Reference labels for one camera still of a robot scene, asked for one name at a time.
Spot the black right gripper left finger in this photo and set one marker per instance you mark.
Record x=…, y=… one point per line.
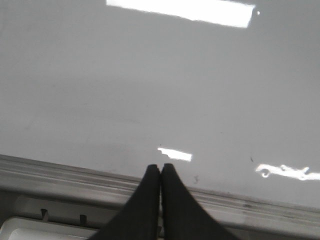
x=138, y=219

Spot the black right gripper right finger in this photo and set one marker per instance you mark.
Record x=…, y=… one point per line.
x=183, y=217

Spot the white whiteboard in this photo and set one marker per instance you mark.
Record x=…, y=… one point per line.
x=87, y=84

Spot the grey aluminium marker tray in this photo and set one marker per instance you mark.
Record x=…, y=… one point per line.
x=96, y=187

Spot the white box under tray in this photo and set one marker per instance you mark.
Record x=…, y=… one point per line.
x=24, y=228

